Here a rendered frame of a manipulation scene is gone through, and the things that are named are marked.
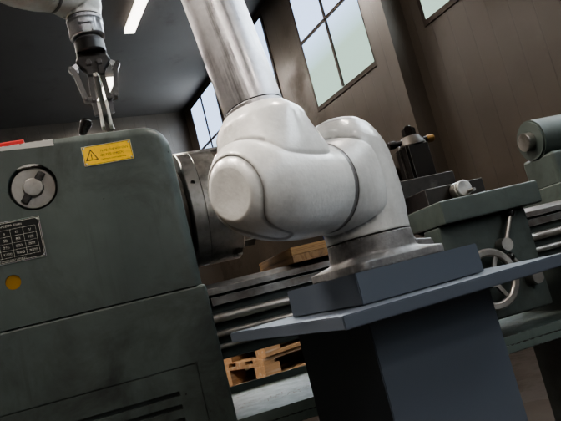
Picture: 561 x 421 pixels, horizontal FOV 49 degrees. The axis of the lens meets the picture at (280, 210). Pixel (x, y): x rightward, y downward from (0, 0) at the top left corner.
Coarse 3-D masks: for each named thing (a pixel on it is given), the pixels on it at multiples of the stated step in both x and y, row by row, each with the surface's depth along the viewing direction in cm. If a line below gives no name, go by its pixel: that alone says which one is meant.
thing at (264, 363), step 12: (264, 348) 394; (276, 348) 400; (288, 348) 407; (300, 348) 417; (228, 360) 419; (240, 360) 417; (252, 360) 400; (264, 360) 393; (276, 360) 459; (288, 360) 454; (300, 360) 462; (228, 372) 416; (240, 372) 421; (252, 372) 467; (264, 372) 392; (276, 372) 397
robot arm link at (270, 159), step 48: (192, 0) 102; (240, 0) 102; (240, 48) 98; (240, 96) 96; (240, 144) 89; (288, 144) 90; (240, 192) 87; (288, 192) 88; (336, 192) 95; (288, 240) 95
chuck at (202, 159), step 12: (192, 156) 162; (204, 156) 162; (204, 168) 158; (204, 180) 156; (204, 192) 155; (216, 216) 156; (216, 228) 156; (228, 228) 158; (216, 240) 158; (228, 240) 159; (240, 240) 161; (216, 252) 161; (228, 252) 163; (240, 252) 167
